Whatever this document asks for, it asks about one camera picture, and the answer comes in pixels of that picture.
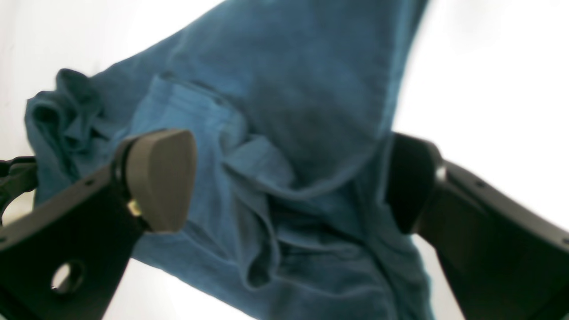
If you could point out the dark blue T-shirt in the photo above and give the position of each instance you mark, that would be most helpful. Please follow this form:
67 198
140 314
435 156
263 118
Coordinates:
291 103

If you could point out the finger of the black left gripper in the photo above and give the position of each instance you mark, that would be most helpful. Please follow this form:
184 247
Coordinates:
18 181

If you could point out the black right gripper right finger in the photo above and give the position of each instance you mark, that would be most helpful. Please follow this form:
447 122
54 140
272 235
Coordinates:
501 261

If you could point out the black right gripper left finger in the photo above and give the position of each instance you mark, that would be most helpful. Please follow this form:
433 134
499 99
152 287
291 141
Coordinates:
65 259

